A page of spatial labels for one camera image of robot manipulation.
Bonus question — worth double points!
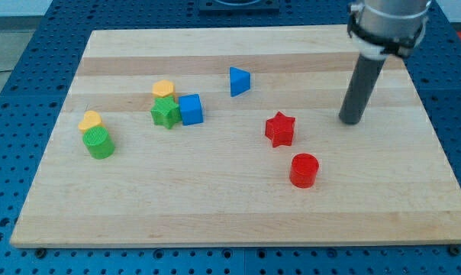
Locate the red star block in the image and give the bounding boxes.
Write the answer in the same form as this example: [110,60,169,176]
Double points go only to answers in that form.
[265,112,296,147]

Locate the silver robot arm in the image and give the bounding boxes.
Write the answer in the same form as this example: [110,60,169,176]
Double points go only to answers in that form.
[347,0,432,60]

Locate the blue triangle block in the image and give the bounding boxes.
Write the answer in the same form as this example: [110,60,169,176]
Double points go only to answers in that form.
[229,67,251,97]

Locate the green star block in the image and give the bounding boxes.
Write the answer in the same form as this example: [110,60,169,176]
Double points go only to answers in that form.
[150,96,182,129]

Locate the wooden board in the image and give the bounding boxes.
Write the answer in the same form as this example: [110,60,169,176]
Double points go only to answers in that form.
[11,25,461,248]

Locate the blue cube block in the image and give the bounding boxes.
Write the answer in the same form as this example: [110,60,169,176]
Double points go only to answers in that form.
[179,94,204,126]

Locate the red cylinder block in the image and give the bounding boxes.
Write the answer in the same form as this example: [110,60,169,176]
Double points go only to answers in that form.
[289,153,320,189]

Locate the yellow hexagon block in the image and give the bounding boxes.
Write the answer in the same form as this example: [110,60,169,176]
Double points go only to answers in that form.
[152,79,176,98]

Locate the green cylinder block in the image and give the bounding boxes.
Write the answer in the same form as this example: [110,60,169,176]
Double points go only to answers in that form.
[82,126,115,160]

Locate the yellow heart block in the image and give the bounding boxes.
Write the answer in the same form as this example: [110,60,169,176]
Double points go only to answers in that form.
[78,110,104,134]

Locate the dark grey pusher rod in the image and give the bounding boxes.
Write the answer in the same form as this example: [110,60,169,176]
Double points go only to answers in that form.
[339,54,385,125]

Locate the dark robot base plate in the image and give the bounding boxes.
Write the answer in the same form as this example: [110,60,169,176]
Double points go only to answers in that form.
[197,0,280,15]

